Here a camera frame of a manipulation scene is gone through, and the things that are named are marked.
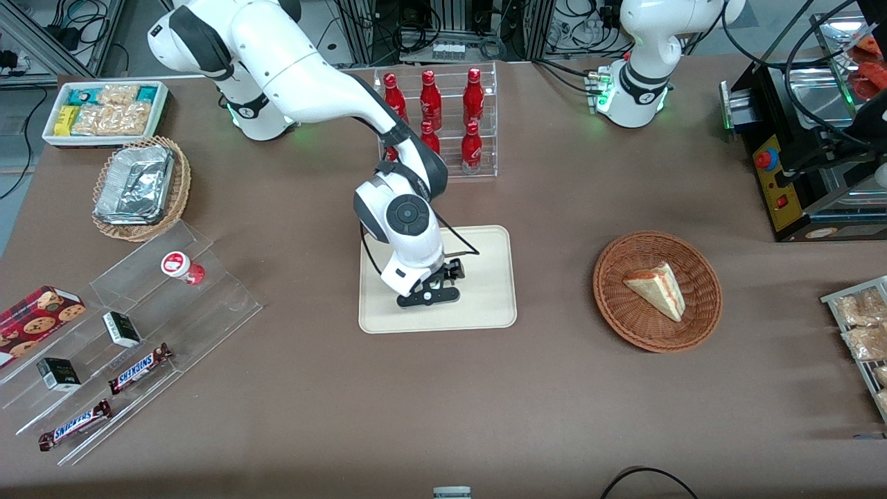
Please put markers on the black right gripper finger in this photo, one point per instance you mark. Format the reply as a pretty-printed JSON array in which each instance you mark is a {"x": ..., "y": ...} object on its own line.
[
  {"x": 457, "y": 274},
  {"x": 454, "y": 264}
]

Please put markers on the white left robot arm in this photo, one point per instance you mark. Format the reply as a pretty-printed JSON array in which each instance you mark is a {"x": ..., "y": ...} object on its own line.
[{"x": 641, "y": 90}]

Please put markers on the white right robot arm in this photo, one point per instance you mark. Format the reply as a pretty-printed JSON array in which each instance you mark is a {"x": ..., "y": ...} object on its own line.
[{"x": 312, "y": 76}]

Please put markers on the beige plastic tray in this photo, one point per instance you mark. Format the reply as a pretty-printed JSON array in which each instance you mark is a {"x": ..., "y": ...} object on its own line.
[{"x": 485, "y": 305}]

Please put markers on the black sealing machine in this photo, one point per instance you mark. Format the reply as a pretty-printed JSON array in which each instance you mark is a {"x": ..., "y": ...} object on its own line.
[{"x": 783, "y": 201}]

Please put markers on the clear acrylic bottle rack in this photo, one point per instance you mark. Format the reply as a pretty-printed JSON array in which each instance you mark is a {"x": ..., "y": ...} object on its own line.
[{"x": 485, "y": 166}]

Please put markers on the red cola bottle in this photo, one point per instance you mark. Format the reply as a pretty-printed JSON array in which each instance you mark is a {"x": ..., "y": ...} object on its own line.
[
  {"x": 473, "y": 93},
  {"x": 391, "y": 154},
  {"x": 429, "y": 137},
  {"x": 395, "y": 97},
  {"x": 430, "y": 97},
  {"x": 472, "y": 147}
]

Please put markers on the round brown wicker basket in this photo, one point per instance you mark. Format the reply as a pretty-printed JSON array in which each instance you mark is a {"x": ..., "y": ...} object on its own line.
[{"x": 624, "y": 312}]

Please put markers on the wrapped triangle sandwich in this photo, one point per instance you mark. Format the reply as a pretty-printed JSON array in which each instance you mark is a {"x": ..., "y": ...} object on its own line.
[{"x": 658, "y": 290}]

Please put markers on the white power strip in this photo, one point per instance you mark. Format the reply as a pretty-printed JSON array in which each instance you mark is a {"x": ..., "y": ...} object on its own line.
[{"x": 449, "y": 50}]

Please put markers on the grey device edge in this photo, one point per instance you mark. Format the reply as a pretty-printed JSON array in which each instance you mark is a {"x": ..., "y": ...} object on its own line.
[{"x": 452, "y": 493}]

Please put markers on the clear acrylic stepped stand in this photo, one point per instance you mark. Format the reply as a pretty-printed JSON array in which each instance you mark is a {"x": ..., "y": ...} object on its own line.
[{"x": 208, "y": 312}]

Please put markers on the red lid yogurt cup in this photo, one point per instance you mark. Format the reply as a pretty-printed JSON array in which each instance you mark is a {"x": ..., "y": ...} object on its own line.
[{"x": 183, "y": 267}]

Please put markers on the light wicker basket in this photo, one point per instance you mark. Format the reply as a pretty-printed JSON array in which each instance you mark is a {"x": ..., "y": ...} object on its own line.
[{"x": 179, "y": 187}]

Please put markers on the brown snickers bar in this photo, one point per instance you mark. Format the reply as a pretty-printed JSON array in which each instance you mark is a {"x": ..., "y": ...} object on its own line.
[
  {"x": 141, "y": 369},
  {"x": 75, "y": 425}
]

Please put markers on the stacked aluminium foil trays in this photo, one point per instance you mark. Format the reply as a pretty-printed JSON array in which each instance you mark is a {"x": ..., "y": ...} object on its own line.
[{"x": 135, "y": 184}]

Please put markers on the small black box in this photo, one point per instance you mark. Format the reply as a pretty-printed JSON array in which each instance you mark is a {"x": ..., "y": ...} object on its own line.
[
  {"x": 58, "y": 374},
  {"x": 122, "y": 329}
]

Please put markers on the teal snack packet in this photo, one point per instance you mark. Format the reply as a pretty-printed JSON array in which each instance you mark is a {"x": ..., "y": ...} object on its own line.
[
  {"x": 146, "y": 94},
  {"x": 82, "y": 95}
]

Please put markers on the large clear nut snack bag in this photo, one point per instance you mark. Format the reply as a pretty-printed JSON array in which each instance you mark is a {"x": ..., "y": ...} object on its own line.
[{"x": 114, "y": 120}]

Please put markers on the small clear nut snack bag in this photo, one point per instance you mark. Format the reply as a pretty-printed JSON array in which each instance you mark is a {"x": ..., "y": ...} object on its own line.
[{"x": 118, "y": 93}]

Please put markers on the red cookie box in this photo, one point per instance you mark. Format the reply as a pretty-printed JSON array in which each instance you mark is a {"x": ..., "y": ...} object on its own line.
[{"x": 34, "y": 319}]

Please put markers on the yellow snack packet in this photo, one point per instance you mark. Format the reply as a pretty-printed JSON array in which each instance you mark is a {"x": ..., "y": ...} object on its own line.
[{"x": 66, "y": 119}]

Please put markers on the white plastic snack bin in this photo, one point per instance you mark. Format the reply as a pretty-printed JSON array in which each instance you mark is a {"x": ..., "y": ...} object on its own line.
[{"x": 52, "y": 135}]

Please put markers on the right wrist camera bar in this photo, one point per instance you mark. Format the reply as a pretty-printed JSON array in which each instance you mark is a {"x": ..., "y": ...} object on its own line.
[{"x": 427, "y": 297}]

